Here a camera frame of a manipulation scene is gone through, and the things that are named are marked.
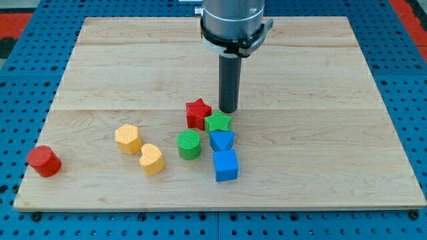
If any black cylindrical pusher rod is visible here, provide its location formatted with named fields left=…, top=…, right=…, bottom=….
left=219, top=55, right=242, bottom=113

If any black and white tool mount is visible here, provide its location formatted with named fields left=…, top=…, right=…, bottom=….
left=200, top=19, right=274, bottom=58

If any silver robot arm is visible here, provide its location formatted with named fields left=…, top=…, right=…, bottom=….
left=200, top=0, right=274, bottom=113

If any yellow hexagon block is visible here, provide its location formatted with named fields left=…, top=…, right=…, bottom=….
left=115, top=124, right=142, bottom=155

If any red star block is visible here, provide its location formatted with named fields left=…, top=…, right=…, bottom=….
left=185, top=98, right=211, bottom=131

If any green star block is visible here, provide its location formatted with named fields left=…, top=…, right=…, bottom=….
left=204, top=110, right=232, bottom=133

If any blue triangle block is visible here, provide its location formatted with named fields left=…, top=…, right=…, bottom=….
left=209, top=131, right=235, bottom=151

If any green cylinder block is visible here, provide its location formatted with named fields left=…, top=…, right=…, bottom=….
left=176, top=129, right=201, bottom=160

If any blue cube block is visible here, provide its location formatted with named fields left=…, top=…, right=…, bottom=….
left=213, top=149, right=239, bottom=182

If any wooden board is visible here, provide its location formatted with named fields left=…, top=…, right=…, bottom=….
left=13, top=17, right=426, bottom=212

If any yellow heart block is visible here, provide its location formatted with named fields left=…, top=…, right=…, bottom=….
left=139, top=143, right=165, bottom=176

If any red cylinder block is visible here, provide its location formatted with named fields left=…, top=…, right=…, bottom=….
left=27, top=145, right=62, bottom=177

